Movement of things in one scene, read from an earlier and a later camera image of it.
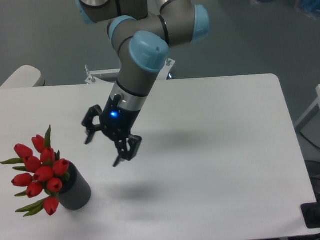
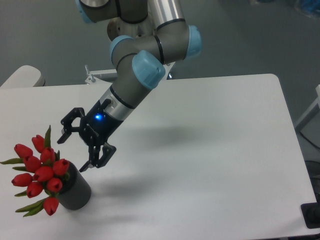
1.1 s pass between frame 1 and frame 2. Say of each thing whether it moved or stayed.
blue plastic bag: stayed
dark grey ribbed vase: stayed
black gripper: moved
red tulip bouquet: stayed
